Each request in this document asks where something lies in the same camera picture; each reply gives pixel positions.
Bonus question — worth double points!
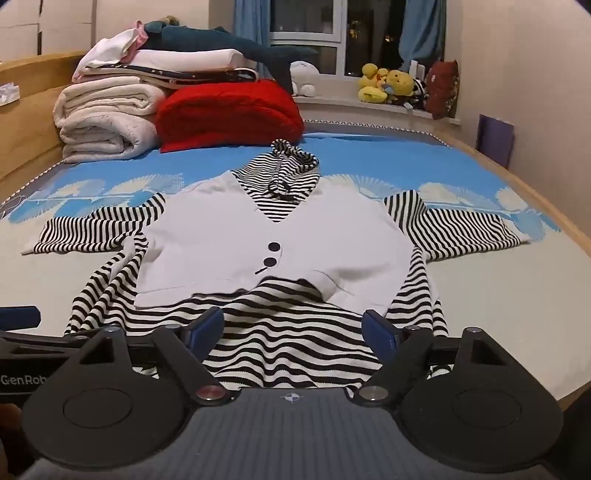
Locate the folded white quilt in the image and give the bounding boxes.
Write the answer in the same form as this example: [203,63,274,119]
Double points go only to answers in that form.
[52,76,167,163]

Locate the purple board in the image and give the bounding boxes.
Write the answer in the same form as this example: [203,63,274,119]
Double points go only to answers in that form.
[475,114,515,169]

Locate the navy patterned cloth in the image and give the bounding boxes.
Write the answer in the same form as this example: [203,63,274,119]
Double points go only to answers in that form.
[85,64,260,89]

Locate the pink white cloth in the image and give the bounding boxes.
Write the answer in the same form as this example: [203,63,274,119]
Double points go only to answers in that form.
[71,21,148,84]

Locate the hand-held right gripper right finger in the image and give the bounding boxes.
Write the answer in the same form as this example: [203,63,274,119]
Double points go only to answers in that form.
[358,309,509,407]

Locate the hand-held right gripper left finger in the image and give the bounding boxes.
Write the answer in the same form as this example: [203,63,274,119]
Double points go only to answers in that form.
[76,306,230,403]

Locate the black white striped plush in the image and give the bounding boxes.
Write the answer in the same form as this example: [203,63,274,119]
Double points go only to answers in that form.
[409,78,431,110]

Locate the teal shark plush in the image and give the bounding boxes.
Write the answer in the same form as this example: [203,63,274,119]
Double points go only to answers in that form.
[141,21,319,95]

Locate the folded white cloth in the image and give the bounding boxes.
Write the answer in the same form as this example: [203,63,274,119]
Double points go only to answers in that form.
[121,48,245,71]

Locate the blue white printed bed sheet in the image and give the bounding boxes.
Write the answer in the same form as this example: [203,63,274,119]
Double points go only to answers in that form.
[0,121,591,416]

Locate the white plush toy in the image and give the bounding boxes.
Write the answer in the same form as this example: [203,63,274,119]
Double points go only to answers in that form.
[288,60,320,97]

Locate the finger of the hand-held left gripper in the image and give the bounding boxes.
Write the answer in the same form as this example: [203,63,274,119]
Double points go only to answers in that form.
[0,305,100,358]

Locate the red blanket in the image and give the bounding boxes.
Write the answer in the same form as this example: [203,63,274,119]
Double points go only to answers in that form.
[154,78,305,153]

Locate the white wardrobe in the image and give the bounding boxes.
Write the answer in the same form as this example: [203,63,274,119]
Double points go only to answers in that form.
[0,0,139,63]

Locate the blue curtain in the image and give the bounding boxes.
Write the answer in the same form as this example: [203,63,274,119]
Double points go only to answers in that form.
[398,0,448,72]
[232,0,274,79]

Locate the yellow plush toy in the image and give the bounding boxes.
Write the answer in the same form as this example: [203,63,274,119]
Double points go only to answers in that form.
[359,62,389,104]
[385,69,417,106]

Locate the striped top with white vest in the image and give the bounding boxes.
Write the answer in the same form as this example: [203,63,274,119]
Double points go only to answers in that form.
[21,140,522,400]

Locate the red-brown cushion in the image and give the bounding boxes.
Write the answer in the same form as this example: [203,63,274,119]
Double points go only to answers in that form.
[425,59,460,121]

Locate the wooden bed frame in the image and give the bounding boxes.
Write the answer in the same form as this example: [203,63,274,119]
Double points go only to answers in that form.
[0,51,591,416]

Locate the window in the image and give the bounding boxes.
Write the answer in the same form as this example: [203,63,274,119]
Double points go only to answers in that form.
[268,0,416,77]

